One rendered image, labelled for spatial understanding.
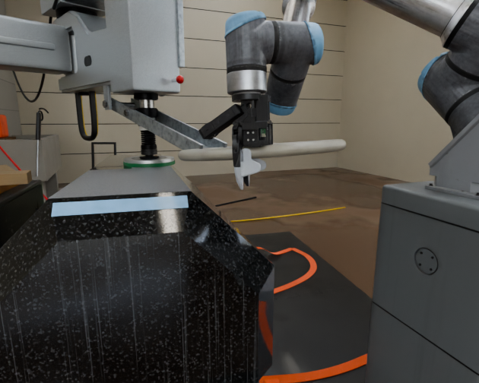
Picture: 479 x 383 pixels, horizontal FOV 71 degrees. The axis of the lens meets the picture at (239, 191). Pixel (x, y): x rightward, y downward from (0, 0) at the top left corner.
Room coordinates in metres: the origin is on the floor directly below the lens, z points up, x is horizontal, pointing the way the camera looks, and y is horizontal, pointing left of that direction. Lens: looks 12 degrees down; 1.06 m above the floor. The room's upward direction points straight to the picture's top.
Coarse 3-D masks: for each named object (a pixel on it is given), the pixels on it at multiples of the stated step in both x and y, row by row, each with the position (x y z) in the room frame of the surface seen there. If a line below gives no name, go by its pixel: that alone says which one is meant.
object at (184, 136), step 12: (120, 108) 1.51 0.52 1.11; (132, 108) 1.66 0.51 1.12; (132, 120) 1.44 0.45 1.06; (144, 120) 1.37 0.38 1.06; (168, 120) 1.44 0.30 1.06; (156, 132) 1.31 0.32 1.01; (168, 132) 1.25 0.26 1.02; (180, 132) 1.38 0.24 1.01; (192, 132) 1.33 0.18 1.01; (180, 144) 1.20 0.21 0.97; (192, 144) 1.15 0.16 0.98; (204, 144) 1.28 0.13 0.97; (216, 144) 1.23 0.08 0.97
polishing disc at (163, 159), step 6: (138, 156) 1.55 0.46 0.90; (162, 156) 1.55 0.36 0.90; (168, 156) 1.55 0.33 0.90; (126, 162) 1.40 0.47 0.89; (132, 162) 1.37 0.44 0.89; (138, 162) 1.37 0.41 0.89; (144, 162) 1.37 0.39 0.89; (150, 162) 1.37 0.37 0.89; (156, 162) 1.38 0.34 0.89; (162, 162) 1.39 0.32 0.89
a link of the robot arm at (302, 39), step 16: (288, 32) 0.78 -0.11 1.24; (304, 32) 0.78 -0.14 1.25; (320, 32) 0.79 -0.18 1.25; (288, 48) 0.78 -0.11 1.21; (304, 48) 0.79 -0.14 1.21; (320, 48) 0.79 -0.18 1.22; (272, 64) 0.82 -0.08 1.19; (288, 64) 0.81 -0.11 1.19; (304, 64) 0.81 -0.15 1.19; (288, 80) 0.84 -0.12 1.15
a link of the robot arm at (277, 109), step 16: (288, 0) 1.26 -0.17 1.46; (304, 0) 1.23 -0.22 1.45; (288, 16) 1.15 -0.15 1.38; (304, 16) 1.16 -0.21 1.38; (272, 80) 0.86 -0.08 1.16; (304, 80) 0.87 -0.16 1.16; (272, 96) 0.88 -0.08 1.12; (288, 96) 0.87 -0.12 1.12; (272, 112) 0.91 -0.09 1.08; (288, 112) 0.91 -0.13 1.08
